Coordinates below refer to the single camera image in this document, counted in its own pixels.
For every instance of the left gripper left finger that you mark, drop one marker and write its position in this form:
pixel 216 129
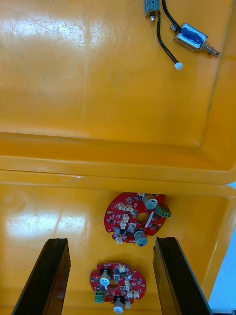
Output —
pixel 46 283

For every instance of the dark grey metal solenoid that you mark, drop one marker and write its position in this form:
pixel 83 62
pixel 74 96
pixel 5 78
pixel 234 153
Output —
pixel 150 7

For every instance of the round red circuit board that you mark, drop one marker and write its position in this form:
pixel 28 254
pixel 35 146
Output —
pixel 137 280
pixel 123 221

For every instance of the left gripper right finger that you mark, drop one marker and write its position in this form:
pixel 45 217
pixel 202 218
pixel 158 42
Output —
pixel 177 283

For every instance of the blue-label metal solenoid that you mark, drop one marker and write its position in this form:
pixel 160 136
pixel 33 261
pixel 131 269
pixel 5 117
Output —
pixel 191 37

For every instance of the yellow-orange plastic bin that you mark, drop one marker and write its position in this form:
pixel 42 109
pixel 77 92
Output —
pixel 37 221
pixel 98 98

